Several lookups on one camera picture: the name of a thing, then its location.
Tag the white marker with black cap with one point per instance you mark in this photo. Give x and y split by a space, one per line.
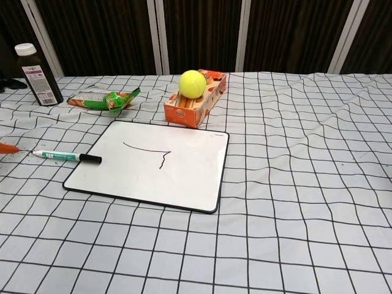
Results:
61 156

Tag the small white dry-erase board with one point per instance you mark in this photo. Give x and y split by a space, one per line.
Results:
183 177

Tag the orange cardboard snack box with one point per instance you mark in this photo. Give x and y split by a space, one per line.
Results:
186 114

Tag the yellow tennis ball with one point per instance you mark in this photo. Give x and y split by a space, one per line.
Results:
192 83

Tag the orange snack packet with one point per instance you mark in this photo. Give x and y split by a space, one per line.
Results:
211 76

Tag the white black-checked tablecloth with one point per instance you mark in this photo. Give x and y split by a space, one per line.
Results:
275 214

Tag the green orange snack bag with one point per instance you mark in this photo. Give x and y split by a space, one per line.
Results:
101 101

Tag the dark room divider screen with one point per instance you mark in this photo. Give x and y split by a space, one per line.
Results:
101 33

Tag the dark bottle white cap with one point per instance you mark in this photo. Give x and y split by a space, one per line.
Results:
38 79

